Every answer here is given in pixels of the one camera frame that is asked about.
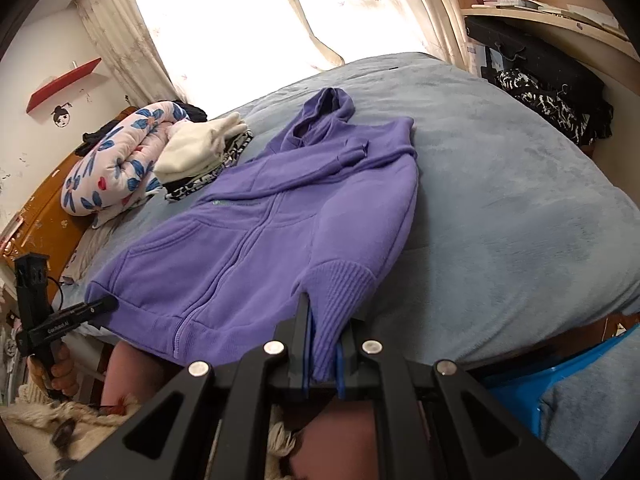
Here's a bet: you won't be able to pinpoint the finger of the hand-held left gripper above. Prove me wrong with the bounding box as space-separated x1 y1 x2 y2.
75 295 120 320

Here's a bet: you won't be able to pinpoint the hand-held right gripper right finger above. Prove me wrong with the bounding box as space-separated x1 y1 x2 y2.
334 317 582 480

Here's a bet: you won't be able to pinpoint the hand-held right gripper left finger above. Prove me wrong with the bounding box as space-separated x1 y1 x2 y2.
65 295 321 480

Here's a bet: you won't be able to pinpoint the purple zip hoodie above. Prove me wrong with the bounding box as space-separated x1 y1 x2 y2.
85 86 420 382

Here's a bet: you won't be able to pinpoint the person's left hand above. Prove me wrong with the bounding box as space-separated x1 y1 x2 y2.
29 344 79 397

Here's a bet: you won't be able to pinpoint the beige bed sheet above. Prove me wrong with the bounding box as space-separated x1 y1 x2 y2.
61 214 122 287

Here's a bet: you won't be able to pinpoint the wooden headboard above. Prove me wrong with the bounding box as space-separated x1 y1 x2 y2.
2 105 142 282

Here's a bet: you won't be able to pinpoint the cream knit sweater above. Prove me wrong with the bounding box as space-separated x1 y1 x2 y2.
0 381 147 463

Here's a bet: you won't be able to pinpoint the floral pink quilt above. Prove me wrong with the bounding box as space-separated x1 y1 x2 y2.
60 101 194 217

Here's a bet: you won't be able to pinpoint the dark clothing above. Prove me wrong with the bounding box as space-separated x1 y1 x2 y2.
81 119 127 145

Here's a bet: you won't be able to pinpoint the blue plastic stool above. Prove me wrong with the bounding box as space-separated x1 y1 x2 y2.
481 322 640 442

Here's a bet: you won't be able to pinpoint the cream folded garment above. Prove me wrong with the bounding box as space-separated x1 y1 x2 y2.
153 112 249 181

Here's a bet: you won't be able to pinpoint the black white patterned folded garment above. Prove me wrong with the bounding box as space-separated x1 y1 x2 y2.
164 130 255 204

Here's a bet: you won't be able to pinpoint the grey-blue bed blanket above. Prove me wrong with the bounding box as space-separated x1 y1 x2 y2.
75 52 640 367

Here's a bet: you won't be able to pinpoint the grey cloth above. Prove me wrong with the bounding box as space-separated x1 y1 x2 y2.
539 359 640 457

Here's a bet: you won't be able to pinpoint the floral sheer curtain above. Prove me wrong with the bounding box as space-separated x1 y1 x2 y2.
266 0 467 69
75 0 192 107

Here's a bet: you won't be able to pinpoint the black white patterned clothing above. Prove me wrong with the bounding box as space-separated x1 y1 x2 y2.
492 68 614 147

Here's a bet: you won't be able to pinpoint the black case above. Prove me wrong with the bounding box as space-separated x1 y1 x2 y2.
464 15 609 127

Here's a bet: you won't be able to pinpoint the wooden shelf unit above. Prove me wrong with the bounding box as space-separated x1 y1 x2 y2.
434 0 632 82

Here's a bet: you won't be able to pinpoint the papers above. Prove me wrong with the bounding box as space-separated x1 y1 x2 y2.
559 3 622 37

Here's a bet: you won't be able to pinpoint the face wall sticker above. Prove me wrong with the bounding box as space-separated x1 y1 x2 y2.
51 102 74 129

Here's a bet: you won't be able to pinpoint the red wall shelf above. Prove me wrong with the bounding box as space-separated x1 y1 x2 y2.
27 57 103 114

